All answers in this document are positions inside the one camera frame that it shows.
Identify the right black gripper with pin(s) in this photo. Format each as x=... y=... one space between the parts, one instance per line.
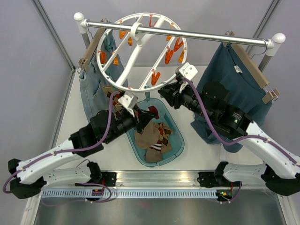
x=172 y=94

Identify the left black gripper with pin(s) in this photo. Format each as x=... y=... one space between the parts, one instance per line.
x=140 y=117

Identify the teal clip front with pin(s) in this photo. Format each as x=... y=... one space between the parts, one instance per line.
x=147 y=96

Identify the brown argyle sock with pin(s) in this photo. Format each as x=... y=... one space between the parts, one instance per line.
x=117 y=107

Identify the white round clip hanger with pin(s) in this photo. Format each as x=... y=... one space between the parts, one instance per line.
x=173 y=45

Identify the beige orange argyle sock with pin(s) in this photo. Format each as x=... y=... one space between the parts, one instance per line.
x=108 y=90

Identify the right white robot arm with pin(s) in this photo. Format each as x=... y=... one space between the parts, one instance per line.
x=280 y=170

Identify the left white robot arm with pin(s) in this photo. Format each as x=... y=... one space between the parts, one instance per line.
x=29 y=177

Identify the orange clip right rim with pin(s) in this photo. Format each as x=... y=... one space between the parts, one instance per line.
x=155 y=77

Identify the left beige clothes hanger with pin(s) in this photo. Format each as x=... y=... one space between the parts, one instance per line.
x=85 y=60

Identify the beige clothes hanger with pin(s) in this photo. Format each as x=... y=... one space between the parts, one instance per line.
x=85 y=60
x=255 y=72

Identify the right beige clothes hanger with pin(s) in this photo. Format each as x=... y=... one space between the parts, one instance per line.
x=255 y=72

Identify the teal plastic basin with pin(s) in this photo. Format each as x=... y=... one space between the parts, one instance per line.
x=176 y=138

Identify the orange argyle sock in basin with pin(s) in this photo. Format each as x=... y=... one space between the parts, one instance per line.
x=164 y=133

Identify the teal long sleeve shirt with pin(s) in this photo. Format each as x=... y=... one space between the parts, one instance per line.
x=230 y=70

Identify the blue denim garment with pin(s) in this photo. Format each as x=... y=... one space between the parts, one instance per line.
x=91 y=82

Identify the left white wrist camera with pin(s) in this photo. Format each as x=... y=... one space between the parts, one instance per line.
x=128 y=101

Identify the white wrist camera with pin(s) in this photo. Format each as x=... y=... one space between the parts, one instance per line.
x=128 y=101
x=187 y=70

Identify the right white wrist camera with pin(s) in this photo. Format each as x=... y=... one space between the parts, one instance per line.
x=187 y=70

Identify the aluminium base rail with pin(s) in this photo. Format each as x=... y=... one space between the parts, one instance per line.
x=164 y=178

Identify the white slotted cable duct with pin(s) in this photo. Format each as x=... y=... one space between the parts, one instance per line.
x=130 y=193

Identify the metal clothes rack rail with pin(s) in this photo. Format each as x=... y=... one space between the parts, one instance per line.
x=271 y=45

